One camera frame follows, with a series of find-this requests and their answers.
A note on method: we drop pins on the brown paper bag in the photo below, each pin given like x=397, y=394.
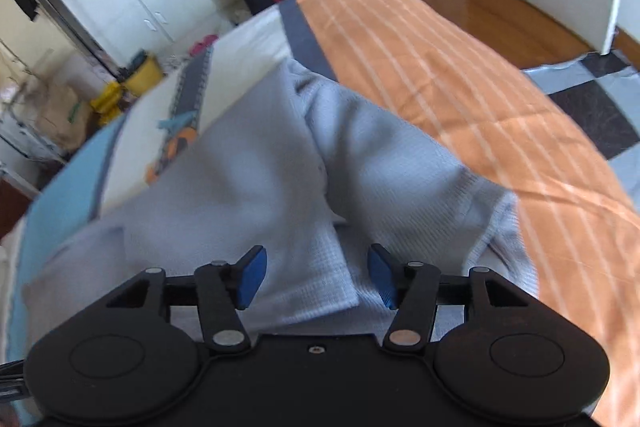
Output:
x=62, y=112

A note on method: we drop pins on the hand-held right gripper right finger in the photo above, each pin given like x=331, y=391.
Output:
x=381, y=277

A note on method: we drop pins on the grey knit garment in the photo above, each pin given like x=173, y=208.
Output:
x=280, y=167

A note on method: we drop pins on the pink slippers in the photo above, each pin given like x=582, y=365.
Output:
x=205, y=44

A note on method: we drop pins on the yellow plastic bag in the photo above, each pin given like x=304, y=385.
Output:
x=107, y=102

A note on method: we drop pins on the black and grey checkered mat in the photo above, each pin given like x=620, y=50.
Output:
x=600, y=117

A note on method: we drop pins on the yellow bucket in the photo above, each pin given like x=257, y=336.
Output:
x=142, y=74

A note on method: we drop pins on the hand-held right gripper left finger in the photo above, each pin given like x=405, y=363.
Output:
x=252, y=277

